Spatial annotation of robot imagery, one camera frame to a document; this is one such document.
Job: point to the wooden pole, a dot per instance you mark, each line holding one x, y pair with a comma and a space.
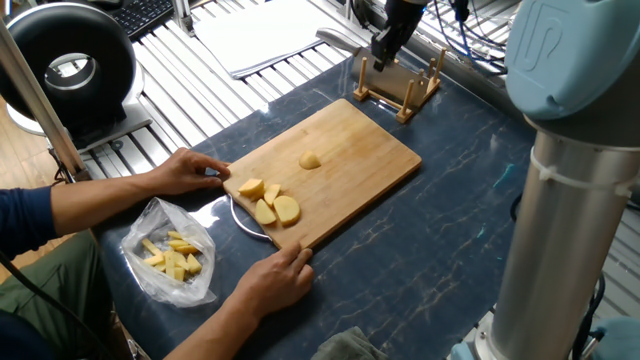
40, 105

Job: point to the person's left forearm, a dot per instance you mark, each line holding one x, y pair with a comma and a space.
90, 205

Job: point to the person's right hand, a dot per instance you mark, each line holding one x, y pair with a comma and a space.
275, 285

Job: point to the olive trousers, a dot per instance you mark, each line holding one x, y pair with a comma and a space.
50, 300

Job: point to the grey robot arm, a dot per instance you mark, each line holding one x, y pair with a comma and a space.
570, 200

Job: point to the steel cleaver knife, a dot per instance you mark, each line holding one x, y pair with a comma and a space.
345, 40

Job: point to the black keyboard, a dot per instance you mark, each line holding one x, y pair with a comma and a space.
140, 15

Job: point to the narrow potato wedge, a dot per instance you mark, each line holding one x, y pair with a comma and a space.
272, 192

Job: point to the small lone potato piece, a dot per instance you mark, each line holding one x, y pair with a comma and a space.
311, 160

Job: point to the person's left hand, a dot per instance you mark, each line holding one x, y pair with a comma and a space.
190, 172

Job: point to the wooden knife rack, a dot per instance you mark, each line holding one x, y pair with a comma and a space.
395, 90

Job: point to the white sheet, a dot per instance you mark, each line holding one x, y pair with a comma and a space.
260, 35

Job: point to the bamboo cutting board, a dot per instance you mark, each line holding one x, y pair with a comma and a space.
350, 150

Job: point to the dark blue marble mat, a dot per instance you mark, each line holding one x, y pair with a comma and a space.
440, 230

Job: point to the grey-green cloth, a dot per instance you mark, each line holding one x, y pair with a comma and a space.
345, 345

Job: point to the plastic bag of potato sticks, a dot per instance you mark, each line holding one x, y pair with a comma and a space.
165, 255

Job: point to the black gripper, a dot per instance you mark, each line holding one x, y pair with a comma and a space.
408, 15

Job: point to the person's right forearm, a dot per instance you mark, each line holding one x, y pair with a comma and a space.
215, 335

